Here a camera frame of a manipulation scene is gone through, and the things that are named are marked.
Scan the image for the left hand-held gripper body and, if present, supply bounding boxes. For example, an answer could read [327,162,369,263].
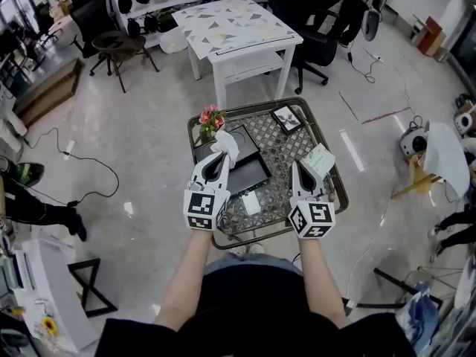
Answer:
[183,150,231,232]

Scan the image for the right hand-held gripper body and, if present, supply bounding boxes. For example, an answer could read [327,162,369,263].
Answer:
[288,161,337,239]

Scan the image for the black tray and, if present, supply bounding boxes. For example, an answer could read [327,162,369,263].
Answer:
[192,123,271,196]

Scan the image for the person's left forearm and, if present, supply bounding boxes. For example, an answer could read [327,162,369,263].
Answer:
[154,228,220,330]

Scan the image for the person's right forearm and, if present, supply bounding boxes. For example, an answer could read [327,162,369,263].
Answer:
[295,236,349,329]

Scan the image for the white green packet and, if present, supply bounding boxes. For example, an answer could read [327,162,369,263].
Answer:
[299,142,338,177]

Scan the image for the metal lattice side table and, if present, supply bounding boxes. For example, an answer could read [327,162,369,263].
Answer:
[187,96,350,251]

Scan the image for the pink flower pot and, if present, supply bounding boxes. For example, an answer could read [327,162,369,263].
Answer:
[198,103,228,145]

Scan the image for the person's blue jeans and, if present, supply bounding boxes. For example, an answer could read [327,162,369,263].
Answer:
[203,251,303,277]

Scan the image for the black metal table leg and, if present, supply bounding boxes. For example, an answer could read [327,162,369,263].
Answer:
[373,267,444,311]

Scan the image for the white round device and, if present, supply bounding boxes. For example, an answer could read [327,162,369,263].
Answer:
[399,126,431,155]
[454,104,476,134]

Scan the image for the person's black shirt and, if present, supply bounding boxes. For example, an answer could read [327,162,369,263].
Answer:
[94,264,417,357]

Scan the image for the white plastic bag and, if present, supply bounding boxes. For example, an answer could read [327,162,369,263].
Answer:
[159,28,190,55]

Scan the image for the black metal stand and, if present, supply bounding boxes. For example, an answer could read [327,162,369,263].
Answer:
[68,257,119,319]

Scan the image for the blue plastic bag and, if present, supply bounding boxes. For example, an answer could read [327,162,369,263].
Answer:
[394,281,443,351]

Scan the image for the white patterned table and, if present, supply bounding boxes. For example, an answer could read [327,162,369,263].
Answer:
[171,0,304,109]

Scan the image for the white counter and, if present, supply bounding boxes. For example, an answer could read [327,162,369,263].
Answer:
[0,231,98,353]

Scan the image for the wooden platform step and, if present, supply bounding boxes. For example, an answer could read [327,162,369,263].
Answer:
[13,57,86,126]

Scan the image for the red-brown cabinet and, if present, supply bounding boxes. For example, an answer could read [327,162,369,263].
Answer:
[416,16,447,58]

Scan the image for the sunflower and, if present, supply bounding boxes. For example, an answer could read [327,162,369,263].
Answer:
[39,317,57,337]

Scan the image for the black picture frame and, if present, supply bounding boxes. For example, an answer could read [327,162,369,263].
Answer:
[269,105,305,137]

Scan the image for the black floor cable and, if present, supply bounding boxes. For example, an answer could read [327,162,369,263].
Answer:
[28,126,120,207]

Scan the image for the black cable with adapter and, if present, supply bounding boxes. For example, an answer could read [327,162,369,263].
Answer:
[347,48,385,85]

